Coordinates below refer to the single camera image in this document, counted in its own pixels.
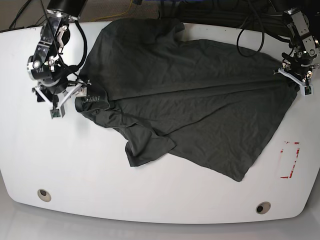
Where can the dark grey t-shirt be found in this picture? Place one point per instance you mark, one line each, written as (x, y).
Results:
(197, 99)

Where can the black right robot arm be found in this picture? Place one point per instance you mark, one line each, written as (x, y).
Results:
(46, 65)

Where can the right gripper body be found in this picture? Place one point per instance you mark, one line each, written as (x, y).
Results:
(49, 94)

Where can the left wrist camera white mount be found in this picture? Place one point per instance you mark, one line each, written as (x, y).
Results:
(303, 81)

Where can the red tape rectangle marking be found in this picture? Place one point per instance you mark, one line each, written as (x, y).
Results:
(289, 154)

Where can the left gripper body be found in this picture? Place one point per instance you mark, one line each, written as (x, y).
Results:
(300, 71)

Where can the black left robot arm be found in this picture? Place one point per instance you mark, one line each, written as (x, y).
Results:
(303, 24)

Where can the left table cable grommet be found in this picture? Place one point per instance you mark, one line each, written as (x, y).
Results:
(44, 195)

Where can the right table cable grommet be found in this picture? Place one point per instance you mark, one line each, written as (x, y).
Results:
(263, 208)

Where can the table cable grommet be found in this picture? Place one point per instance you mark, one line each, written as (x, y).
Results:
(263, 208)
(44, 195)

